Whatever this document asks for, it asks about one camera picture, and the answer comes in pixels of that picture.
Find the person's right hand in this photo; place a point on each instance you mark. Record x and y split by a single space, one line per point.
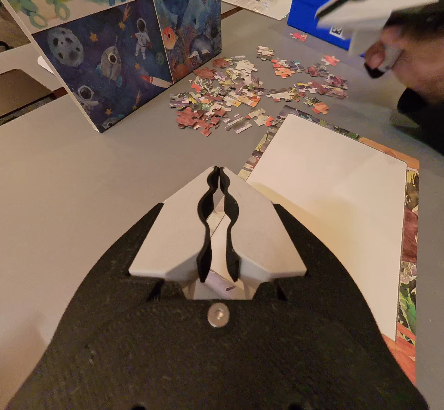
419 56

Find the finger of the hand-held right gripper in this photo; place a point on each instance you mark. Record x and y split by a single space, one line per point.
374 7

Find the printed puzzle storage box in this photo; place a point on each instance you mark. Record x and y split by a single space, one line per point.
104 63

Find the orange green puzzle piece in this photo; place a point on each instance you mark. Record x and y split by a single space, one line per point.
321 108

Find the pile of puzzle pieces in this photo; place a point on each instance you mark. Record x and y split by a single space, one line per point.
194 118

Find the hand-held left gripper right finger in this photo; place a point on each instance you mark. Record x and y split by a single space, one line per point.
267 240

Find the puzzle frame tray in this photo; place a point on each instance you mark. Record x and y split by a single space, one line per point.
329 191

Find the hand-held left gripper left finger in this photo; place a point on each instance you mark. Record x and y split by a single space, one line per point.
166 240

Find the white shelf unit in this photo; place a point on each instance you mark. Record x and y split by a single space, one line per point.
20 63

